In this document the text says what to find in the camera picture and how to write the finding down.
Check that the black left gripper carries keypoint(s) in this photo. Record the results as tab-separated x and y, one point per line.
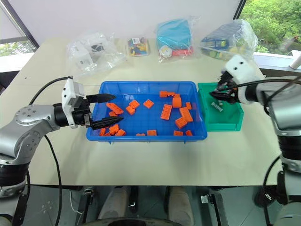
81	115

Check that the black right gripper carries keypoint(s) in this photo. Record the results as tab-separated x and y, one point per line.
231	88

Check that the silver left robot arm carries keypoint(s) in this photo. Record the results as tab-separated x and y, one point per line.
30	117

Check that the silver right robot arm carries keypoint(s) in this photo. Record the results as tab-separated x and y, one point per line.
282	113

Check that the dark rounded robot base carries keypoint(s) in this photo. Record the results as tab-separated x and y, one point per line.
131	222

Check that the green plastic bin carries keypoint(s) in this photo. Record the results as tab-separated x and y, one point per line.
223	117

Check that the blue plastic bin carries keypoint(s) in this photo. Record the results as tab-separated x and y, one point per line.
150	124

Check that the small orange toy brick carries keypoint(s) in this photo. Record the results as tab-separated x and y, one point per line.
140	134
189	133
188	106
102	131
113	114
107	134

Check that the long orange toy brick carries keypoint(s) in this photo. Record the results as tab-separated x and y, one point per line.
167	94
186	114
115	107

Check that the small metal part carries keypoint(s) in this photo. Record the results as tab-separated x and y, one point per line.
217	106

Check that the clear bag with blue toys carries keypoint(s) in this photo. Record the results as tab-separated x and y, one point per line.
228	40

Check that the clear bag with white boxes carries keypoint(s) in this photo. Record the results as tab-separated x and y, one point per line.
91	54

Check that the small bag colourful pieces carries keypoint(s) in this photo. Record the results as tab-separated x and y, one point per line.
138	47

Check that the clear bag with teal item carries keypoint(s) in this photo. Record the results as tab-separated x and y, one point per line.
175	35

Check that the white object on windowsill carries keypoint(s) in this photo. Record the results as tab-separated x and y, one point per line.
295	58

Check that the metal table clamp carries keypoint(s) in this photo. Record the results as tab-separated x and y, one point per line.
88	191
205	199

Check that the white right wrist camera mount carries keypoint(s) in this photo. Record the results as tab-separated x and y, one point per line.
240	68

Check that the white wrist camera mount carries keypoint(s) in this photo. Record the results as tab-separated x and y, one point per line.
68	94
240	68

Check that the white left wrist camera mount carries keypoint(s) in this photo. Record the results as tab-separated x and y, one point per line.
68	94

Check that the dark window frame beam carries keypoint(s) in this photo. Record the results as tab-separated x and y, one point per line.
240	9
21	26

